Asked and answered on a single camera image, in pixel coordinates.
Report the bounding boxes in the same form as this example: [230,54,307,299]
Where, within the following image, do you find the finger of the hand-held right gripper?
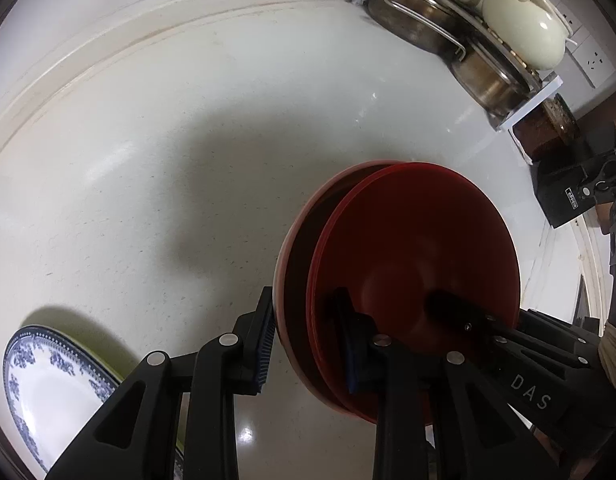
[519,307,602,370]
[427,291,563,376]

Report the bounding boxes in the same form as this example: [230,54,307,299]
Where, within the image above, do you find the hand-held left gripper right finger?
[328,287,558,480]

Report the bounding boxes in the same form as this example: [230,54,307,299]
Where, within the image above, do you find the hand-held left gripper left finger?
[45,286,279,480]

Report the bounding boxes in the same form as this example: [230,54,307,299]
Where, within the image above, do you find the red bowl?
[306,161,521,428]

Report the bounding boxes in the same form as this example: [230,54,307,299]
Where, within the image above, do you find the blue floral white plate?
[2,325,123,476]

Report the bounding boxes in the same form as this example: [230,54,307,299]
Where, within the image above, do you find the black knife block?
[532,147,613,229]

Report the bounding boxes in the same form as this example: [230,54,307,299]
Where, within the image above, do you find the black kitchen scissors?
[590,157,616,201]

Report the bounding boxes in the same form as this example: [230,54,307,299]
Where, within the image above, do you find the steel pots on rack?
[345,0,561,133]

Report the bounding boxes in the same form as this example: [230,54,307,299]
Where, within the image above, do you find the stainless steel pot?
[363,0,466,56]
[448,42,531,118]

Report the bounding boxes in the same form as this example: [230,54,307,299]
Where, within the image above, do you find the cream round casserole pot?
[480,0,573,72]

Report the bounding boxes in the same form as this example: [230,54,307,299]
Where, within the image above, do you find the white wall outlet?
[570,35,616,88]
[558,2,587,41]

